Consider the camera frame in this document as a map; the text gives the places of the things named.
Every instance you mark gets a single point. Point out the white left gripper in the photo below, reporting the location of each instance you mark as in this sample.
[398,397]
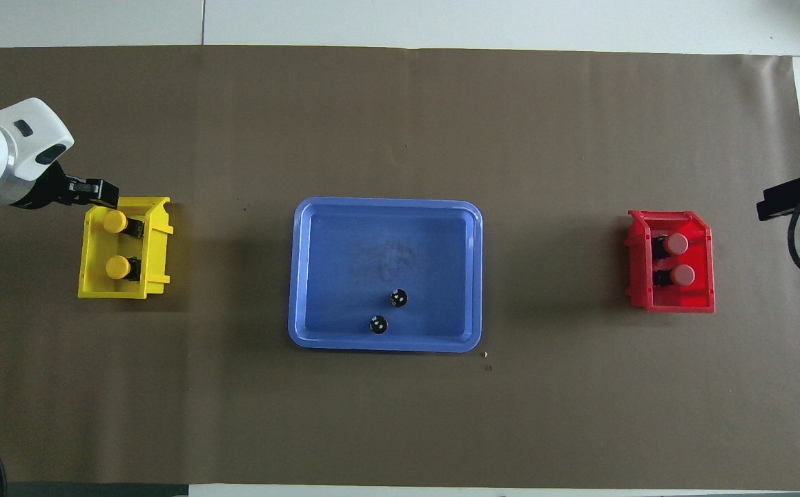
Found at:
[34,131]

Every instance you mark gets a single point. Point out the yellow push button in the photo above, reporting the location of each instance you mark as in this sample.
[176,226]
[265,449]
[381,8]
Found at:
[115,221]
[118,267]

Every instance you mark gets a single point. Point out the red push button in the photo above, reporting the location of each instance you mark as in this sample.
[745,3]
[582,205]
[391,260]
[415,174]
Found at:
[683,275]
[676,243]

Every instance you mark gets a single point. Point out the yellow plastic storage bin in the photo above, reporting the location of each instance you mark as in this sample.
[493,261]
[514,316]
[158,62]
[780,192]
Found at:
[92,290]

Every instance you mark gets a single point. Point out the red plastic storage bin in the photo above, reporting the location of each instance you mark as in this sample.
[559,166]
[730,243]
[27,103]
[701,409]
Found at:
[676,300]

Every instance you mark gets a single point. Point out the blue plastic tray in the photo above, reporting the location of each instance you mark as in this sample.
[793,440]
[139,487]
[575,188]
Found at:
[344,276]

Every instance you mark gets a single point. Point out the small black round part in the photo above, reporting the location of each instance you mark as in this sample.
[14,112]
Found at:
[378,324]
[399,298]

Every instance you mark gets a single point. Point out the brown paper table mat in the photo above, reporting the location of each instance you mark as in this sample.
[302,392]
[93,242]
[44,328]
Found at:
[400,421]

